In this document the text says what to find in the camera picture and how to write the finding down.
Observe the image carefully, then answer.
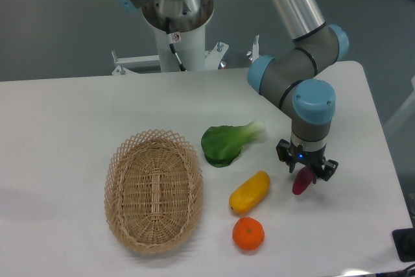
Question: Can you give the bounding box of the yellow mango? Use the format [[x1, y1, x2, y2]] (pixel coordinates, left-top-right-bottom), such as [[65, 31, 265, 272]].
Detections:
[[228, 171, 270, 215]]

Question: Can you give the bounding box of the black cable on pedestal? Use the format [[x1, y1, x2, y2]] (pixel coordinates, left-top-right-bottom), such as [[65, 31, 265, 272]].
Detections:
[[164, 16, 189, 72]]

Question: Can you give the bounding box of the woven wicker basket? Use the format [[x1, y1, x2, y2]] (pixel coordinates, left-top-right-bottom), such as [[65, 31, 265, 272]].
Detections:
[[104, 129, 203, 254]]

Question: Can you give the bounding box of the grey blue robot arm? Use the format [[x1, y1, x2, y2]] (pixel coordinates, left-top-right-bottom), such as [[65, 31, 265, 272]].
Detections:
[[118, 0, 349, 181]]

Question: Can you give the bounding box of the green bok choy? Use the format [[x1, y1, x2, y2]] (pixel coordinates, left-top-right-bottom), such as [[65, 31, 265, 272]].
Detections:
[[200, 120, 266, 167]]

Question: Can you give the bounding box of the orange tangerine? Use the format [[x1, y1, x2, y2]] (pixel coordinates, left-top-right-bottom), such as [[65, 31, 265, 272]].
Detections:
[[232, 217, 265, 251]]

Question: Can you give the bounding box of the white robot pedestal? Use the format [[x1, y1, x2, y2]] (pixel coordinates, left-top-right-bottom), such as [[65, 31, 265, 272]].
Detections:
[[110, 0, 262, 76]]

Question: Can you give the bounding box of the purple sweet potato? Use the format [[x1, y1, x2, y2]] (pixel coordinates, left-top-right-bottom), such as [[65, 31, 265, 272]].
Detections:
[[292, 167, 314, 195]]

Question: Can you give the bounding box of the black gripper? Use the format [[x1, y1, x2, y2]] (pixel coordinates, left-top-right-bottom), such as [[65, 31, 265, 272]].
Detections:
[[276, 139, 338, 184]]

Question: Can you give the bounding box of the black device at table edge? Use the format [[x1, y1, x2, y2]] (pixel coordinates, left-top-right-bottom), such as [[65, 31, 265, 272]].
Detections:
[[392, 228, 414, 262]]

